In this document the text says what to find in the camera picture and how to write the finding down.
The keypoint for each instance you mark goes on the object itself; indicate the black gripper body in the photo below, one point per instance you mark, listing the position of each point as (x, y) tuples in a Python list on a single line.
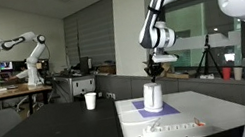
[(153, 66)]

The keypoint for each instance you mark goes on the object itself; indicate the white mug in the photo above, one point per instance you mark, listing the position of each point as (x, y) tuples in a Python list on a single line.
[(153, 97)]

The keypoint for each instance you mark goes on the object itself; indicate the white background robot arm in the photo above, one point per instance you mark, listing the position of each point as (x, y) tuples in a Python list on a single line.
[(31, 60)]

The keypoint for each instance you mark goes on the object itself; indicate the brown cardboard box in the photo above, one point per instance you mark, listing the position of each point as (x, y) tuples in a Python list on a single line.
[(174, 74)]

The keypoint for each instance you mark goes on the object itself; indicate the purple rectangular mat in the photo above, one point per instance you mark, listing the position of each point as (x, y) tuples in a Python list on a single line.
[(167, 109)]

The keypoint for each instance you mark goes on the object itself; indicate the white power strip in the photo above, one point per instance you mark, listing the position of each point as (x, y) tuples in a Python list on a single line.
[(173, 127)]

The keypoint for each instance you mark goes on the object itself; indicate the white paper cup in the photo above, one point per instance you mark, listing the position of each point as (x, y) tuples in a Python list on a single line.
[(91, 101)]

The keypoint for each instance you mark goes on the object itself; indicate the red cup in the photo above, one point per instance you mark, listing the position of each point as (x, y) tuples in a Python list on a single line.
[(227, 73)]

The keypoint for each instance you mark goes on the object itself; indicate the white metal cabinet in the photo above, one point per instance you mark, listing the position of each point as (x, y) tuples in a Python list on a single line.
[(78, 84)]

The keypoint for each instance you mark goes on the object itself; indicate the beige cup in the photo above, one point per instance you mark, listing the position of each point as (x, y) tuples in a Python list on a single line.
[(238, 73)]

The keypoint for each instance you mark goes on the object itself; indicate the person in white shirt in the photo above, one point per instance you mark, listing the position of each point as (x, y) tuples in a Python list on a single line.
[(22, 74)]

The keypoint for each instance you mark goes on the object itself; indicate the lit computer monitor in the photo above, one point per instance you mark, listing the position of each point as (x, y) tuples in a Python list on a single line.
[(6, 65)]

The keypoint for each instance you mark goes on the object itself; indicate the wooden table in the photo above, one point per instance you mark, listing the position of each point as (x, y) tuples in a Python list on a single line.
[(5, 92)]

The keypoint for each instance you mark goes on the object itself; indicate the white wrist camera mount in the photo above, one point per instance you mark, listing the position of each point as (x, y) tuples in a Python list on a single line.
[(166, 58)]

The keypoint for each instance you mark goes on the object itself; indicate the white wall outlet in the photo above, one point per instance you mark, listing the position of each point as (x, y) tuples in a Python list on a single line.
[(110, 95)]

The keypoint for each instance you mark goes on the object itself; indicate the black camera tripod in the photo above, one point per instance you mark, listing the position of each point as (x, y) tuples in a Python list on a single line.
[(207, 55)]

